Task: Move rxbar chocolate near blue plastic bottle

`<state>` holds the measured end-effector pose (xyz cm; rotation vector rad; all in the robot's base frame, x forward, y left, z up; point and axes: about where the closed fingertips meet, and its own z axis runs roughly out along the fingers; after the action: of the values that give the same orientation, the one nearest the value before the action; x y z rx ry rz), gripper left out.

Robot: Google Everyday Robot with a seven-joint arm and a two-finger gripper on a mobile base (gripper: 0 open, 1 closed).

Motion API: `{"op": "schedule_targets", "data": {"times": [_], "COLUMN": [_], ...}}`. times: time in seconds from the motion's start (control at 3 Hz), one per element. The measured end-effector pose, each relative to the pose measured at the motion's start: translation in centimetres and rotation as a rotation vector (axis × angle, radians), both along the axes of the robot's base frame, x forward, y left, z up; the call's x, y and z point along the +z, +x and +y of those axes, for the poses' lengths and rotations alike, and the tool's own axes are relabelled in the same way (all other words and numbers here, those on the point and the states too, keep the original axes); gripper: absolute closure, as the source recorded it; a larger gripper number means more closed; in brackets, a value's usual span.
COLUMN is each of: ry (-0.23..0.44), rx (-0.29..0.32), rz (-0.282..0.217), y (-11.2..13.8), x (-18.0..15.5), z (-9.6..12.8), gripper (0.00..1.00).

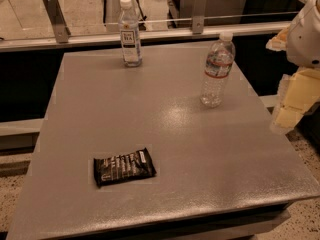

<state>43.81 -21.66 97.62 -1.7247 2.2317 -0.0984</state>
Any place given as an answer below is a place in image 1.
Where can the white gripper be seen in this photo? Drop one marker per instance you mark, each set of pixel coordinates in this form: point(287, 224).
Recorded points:
point(306, 39)

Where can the black rxbar chocolate wrapper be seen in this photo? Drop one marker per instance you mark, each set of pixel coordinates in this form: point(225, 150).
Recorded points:
point(123, 168)

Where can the clear water bottle red label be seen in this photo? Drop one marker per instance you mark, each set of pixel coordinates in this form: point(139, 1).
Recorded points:
point(218, 64)

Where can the tea bottle with white label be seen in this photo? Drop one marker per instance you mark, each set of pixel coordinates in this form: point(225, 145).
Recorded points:
point(129, 34)

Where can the horizontal metal rail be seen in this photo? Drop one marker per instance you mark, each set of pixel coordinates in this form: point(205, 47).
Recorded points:
point(175, 35)

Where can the right metal rail bracket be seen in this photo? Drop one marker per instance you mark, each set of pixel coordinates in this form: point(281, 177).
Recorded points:
point(198, 16)

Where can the metal rail bracket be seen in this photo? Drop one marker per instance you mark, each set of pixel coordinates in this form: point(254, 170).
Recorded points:
point(198, 16)
point(58, 23)

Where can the left metal rail bracket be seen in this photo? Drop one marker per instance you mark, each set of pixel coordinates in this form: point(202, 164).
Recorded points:
point(58, 23)

